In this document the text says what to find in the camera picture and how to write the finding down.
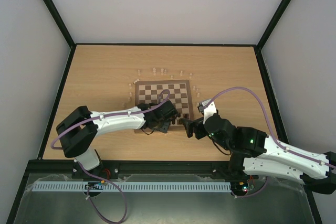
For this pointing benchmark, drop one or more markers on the white slotted cable duct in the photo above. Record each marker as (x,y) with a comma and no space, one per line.
(134,187)

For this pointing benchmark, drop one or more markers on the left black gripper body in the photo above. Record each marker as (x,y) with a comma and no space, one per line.
(163,128)

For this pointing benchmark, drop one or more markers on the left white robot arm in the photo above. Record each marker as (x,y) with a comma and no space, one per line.
(78,130)

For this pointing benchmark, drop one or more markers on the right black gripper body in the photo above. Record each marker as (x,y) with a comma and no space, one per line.
(197,128)

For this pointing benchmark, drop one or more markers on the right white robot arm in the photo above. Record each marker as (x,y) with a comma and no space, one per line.
(254,152)

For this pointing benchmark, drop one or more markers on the wooden chess board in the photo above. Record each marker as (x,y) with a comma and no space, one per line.
(178,91)

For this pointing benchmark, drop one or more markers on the black metal frame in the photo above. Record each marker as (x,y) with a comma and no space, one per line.
(46,74)

